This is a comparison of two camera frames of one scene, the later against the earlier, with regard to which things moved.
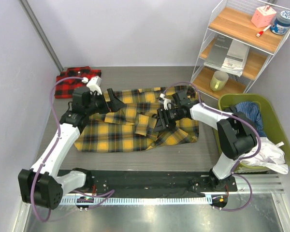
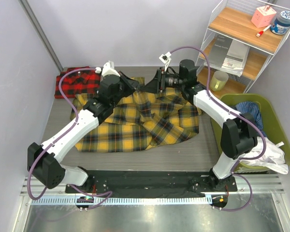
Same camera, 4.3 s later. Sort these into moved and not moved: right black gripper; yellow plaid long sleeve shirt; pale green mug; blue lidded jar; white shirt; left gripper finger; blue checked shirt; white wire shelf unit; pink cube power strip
Moved: left gripper finger; right black gripper; yellow plaid long sleeve shirt
Not moved: white wire shelf unit; pink cube power strip; pale green mug; blue lidded jar; blue checked shirt; white shirt
